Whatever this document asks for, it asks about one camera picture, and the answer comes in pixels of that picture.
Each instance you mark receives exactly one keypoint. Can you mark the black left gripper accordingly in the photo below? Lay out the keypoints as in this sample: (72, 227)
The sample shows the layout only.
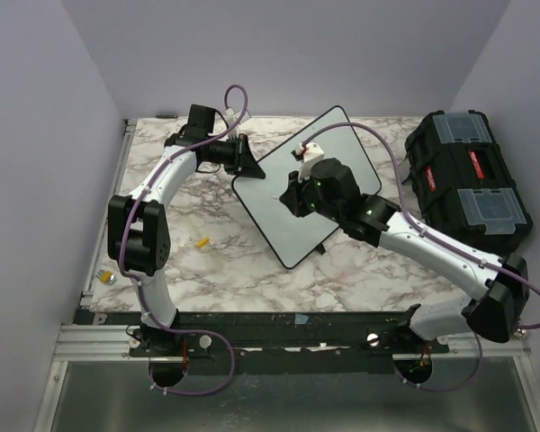
(249, 166)

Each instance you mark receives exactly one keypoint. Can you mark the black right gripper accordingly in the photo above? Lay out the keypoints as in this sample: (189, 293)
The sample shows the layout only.
(292, 196)

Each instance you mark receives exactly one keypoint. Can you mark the white tablet whiteboard black frame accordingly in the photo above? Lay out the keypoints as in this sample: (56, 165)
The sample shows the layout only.
(292, 239)

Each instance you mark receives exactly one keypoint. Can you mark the yellow marker cap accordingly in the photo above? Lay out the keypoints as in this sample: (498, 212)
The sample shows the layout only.
(202, 243)

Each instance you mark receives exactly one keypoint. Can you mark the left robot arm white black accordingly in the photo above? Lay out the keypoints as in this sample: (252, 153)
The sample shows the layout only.
(138, 238)

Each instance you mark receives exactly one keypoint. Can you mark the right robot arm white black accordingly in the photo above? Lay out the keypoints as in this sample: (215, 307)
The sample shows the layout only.
(494, 288)

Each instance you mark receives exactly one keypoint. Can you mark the black toolbox clear lids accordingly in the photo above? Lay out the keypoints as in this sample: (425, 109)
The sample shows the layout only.
(462, 183)

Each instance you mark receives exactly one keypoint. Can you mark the small yellow grey block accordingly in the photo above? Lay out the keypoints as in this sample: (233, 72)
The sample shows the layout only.
(105, 276)

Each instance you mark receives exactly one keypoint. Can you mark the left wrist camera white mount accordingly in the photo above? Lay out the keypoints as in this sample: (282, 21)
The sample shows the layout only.
(234, 120)

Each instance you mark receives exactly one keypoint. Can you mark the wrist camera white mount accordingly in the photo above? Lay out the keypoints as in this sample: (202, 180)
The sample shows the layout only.
(309, 154)
(234, 120)

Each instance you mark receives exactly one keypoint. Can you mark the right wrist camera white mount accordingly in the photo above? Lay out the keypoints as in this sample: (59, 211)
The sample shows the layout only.
(309, 154)

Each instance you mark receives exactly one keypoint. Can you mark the black mounting rail base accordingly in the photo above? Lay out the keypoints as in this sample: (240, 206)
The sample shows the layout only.
(279, 343)

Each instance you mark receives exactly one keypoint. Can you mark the aluminium frame extrusion left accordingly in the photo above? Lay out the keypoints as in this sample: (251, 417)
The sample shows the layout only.
(85, 349)

